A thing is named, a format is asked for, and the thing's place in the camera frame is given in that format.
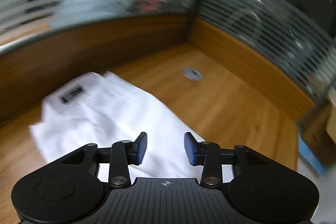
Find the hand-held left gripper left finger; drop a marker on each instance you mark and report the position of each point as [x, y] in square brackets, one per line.
[141, 148]

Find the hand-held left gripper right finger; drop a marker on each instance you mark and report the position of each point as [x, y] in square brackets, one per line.
[189, 149]

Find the white shirt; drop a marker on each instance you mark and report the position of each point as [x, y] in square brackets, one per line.
[110, 113]

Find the blue flat box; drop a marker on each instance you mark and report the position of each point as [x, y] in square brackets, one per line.
[309, 158]

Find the brown cardboard box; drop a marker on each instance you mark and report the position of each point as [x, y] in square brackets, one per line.
[331, 119]

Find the light blue plastic bag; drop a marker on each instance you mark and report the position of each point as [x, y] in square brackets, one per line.
[89, 3]

